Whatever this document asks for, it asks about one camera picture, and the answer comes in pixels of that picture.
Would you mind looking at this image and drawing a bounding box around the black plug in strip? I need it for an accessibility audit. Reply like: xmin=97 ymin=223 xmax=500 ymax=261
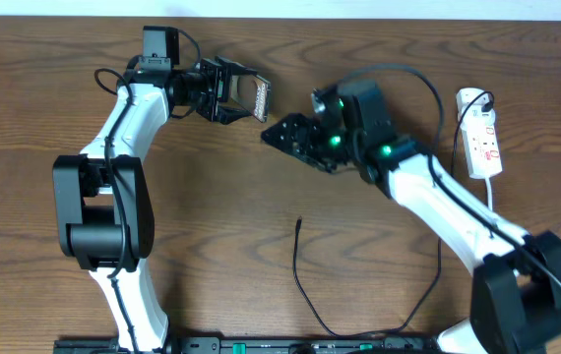
xmin=481 ymin=100 xmax=494 ymax=113

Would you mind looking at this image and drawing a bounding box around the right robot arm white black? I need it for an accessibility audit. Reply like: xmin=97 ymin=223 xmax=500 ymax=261
xmin=261 ymin=82 xmax=561 ymax=353

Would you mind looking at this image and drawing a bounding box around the black charger cable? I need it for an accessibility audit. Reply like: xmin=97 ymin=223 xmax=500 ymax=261
xmin=291 ymin=90 xmax=496 ymax=340

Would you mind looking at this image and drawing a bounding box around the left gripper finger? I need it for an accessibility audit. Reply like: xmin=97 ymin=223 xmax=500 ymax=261
xmin=214 ymin=105 xmax=251 ymax=125
xmin=216 ymin=56 xmax=258 ymax=78

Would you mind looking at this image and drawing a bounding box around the white power strip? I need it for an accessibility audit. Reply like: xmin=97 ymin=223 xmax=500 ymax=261
xmin=456 ymin=88 xmax=503 ymax=180

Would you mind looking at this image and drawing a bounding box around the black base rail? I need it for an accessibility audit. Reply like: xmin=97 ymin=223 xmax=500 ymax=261
xmin=51 ymin=335 xmax=441 ymax=354

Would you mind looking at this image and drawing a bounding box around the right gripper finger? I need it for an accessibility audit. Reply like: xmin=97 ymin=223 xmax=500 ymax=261
xmin=280 ymin=146 xmax=335 ymax=172
xmin=261 ymin=113 xmax=317 ymax=148

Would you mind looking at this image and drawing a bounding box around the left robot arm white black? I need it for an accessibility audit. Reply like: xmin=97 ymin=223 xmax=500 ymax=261
xmin=52 ymin=55 xmax=272 ymax=353

